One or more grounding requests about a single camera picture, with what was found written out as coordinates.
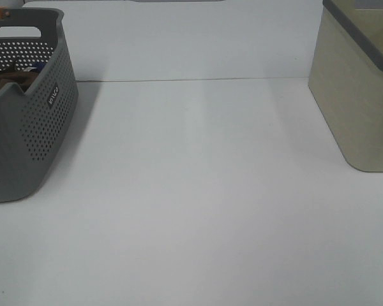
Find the brown microfibre towel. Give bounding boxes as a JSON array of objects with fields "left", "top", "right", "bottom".
[{"left": 0, "top": 62, "right": 39, "bottom": 92}]

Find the blue towel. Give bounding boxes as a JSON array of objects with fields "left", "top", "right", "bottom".
[{"left": 23, "top": 62, "right": 45, "bottom": 73}]

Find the grey perforated plastic basket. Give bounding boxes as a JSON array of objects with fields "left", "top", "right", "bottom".
[{"left": 0, "top": 8, "right": 79, "bottom": 203}]

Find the beige bin with grey rim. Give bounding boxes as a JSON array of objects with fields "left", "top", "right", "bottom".
[{"left": 308, "top": 1, "right": 383, "bottom": 172}]

